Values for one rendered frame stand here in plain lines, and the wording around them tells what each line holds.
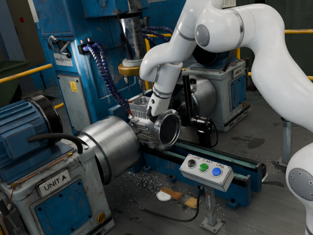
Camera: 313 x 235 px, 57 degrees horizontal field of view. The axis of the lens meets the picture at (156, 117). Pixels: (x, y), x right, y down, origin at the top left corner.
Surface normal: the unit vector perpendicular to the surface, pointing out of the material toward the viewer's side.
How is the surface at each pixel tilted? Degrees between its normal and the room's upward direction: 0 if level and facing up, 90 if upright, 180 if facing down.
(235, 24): 73
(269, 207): 0
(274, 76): 65
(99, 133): 25
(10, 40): 90
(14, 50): 90
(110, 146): 58
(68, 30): 90
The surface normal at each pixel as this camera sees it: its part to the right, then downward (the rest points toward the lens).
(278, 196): -0.14, -0.90
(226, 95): 0.73, 0.16
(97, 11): -0.65, 0.40
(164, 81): -0.09, 0.69
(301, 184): -0.86, 0.28
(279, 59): -0.11, -0.43
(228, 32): 0.37, 0.30
